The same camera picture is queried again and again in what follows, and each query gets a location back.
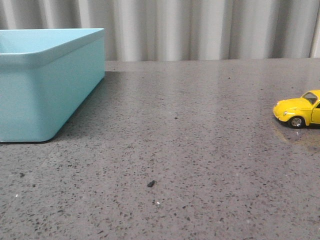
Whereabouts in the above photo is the grey pleated curtain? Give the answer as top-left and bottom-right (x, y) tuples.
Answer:
(0, 0), (320, 62)

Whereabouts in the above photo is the small black debris chip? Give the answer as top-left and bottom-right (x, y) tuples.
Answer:
(147, 180), (156, 188)

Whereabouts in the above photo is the yellow toy beetle car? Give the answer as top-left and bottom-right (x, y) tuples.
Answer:
(272, 89), (320, 129)

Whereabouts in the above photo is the light blue plastic box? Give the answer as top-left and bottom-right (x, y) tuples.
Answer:
(0, 28), (105, 143)

